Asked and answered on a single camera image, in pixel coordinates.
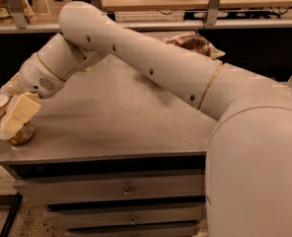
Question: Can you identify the drawer knob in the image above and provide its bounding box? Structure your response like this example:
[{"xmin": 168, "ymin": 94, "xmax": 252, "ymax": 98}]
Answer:
[
  {"xmin": 129, "ymin": 216, "xmax": 137, "ymax": 224},
  {"xmin": 122, "ymin": 187, "xmax": 133, "ymax": 198}
]

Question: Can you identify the top drawer knob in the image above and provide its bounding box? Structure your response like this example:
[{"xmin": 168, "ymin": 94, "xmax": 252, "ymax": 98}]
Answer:
[{"xmin": 122, "ymin": 187, "xmax": 133, "ymax": 198}]

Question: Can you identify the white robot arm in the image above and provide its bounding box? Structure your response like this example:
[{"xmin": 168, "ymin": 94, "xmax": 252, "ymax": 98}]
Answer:
[{"xmin": 0, "ymin": 1, "xmax": 292, "ymax": 237}]

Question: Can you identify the grey drawer cabinet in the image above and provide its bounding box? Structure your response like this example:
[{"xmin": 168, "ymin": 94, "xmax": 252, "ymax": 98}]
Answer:
[{"xmin": 0, "ymin": 56, "xmax": 215, "ymax": 237}]

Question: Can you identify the metal railing with posts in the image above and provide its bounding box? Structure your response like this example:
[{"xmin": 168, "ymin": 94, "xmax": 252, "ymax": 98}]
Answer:
[{"xmin": 0, "ymin": 0, "xmax": 292, "ymax": 35}]

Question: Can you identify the orange soda can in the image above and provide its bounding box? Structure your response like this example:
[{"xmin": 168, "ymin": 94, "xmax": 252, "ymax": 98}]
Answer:
[{"xmin": 0, "ymin": 92, "xmax": 35, "ymax": 145}]

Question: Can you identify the brown white chip bag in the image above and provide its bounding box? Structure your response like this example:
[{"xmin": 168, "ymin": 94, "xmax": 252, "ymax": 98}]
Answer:
[{"xmin": 163, "ymin": 34, "xmax": 225, "ymax": 59}]

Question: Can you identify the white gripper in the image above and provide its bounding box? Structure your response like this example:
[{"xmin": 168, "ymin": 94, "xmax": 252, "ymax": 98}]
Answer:
[{"xmin": 0, "ymin": 53, "xmax": 65, "ymax": 140}]

